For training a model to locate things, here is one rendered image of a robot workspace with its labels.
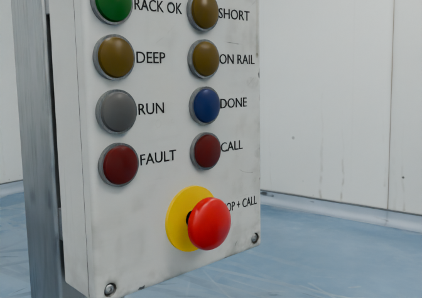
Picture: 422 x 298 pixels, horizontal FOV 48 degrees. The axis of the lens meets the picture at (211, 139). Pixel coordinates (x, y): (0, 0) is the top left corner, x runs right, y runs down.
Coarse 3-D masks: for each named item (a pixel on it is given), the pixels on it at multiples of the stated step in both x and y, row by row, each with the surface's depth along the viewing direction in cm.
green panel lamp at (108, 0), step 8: (96, 0) 30; (104, 0) 30; (112, 0) 30; (120, 0) 31; (128, 0) 31; (104, 8) 30; (112, 8) 31; (120, 8) 31; (128, 8) 31; (104, 16) 31; (112, 16) 31; (120, 16) 31
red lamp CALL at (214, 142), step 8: (208, 136) 37; (200, 144) 37; (208, 144) 37; (216, 144) 38; (200, 152) 37; (208, 152) 37; (216, 152) 38; (200, 160) 37; (208, 160) 37; (216, 160) 38
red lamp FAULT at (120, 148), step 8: (112, 152) 32; (120, 152) 32; (128, 152) 32; (104, 160) 31; (112, 160) 32; (120, 160) 32; (128, 160) 32; (136, 160) 33; (104, 168) 31; (112, 168) 32; (120, 168) 32; (128, 168) 32; (136, 168) 33; (112, 176) 32; (120, 176) 32; (128, 176) 32; (120, 184) 32
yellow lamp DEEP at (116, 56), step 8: (104, 40) 31; (112, 40) 31; (120, 40) 31; (104, 48) 30; (112, 48) 31; (120, 48) 31; (128, 48) 32; (104, 56) 30; (112, 56) 31; (120, 56) 31; (128, 56) 32; (104, 64) 31; (112, 64) 31; (120, 64) 31; (128, 64) 32; (112, 72) 31; (120, 72) 31
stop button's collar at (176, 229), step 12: (180, 192) 36; (192, 192) 37; (204, 192) 38; (180, 204) 36; (192, 204) 37; (252, 204) 43; (168, 216) 36; (180, 216) 37; (168, 228) 36; (180, 228) 37; (180, 240) 37
